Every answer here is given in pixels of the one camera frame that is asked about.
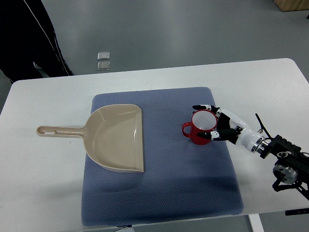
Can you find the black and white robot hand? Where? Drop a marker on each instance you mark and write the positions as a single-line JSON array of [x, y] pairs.
[[231, 128]]

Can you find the red mug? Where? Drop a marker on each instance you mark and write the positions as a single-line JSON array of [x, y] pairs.
[[201, 121]]

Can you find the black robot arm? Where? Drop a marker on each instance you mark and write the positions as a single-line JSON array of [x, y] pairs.
[[292, 166]]

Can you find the beige plastic dustpan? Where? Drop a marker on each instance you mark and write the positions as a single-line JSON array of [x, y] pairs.
[[112, 137]]

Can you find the blue textured mat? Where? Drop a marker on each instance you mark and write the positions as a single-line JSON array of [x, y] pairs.
[[181, 179]]

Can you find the white table leg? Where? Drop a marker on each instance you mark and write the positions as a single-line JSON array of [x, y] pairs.
[[255, 223]]

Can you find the black table control panel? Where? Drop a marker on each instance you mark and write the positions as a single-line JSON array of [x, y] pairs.
[[297, 212]]

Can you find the wooden box corner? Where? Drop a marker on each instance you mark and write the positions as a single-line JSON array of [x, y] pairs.
[[292, 5]]

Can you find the lower metal floor plate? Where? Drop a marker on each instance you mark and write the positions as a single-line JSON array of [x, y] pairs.
[[103, 65]]

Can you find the metal floor plate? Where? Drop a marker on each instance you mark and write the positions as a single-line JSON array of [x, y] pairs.
[[103, 55], [103, 65]]

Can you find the upper metal floor plate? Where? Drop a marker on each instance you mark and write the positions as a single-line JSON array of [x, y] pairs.
[[103, 55]]

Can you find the person in black clothes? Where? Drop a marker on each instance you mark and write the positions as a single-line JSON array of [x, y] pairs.
[[27, 41]]

